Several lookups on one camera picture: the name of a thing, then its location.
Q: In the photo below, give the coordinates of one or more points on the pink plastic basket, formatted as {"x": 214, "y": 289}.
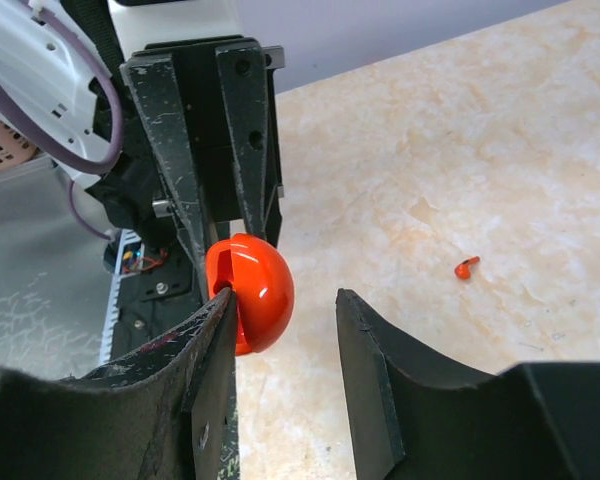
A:
{"x": 0, "y": 145}

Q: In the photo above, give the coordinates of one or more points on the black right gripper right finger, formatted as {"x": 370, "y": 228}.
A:
{"x": 415, "y": 413}

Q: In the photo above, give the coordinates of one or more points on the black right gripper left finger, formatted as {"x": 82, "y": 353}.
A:
{"x": 157, "y": 412}

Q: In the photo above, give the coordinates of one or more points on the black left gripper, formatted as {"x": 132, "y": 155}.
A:
{"x": 208, "y": 110}

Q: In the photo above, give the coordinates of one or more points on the orange earbud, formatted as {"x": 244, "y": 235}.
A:
{"x": 463, "y": 269}

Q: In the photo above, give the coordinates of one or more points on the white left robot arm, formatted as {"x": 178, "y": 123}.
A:
{"x": 61, "y": 87}

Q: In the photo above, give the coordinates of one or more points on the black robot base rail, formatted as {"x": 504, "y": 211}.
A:
{"x": 150, "y": 293}

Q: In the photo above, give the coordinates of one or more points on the orange earbud charging case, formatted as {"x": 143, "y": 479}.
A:
{"x": 262, "y": 281}

